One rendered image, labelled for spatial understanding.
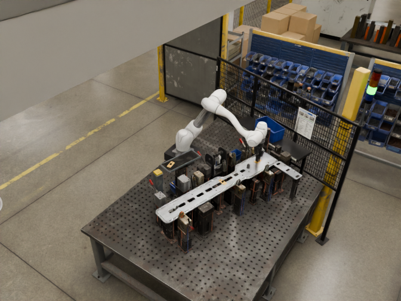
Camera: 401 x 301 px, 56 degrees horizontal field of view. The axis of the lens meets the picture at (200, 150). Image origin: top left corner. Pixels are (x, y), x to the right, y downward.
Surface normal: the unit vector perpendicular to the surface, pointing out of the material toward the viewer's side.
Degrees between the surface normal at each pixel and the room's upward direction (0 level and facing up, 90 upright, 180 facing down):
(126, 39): 90
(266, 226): 0
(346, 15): 90
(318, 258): 0
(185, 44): 92
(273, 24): 90
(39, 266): 0
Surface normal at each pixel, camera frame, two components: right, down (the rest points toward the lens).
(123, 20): 0.83, 0.36
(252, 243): 0.03, -0.80
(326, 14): -0.56, 0.49
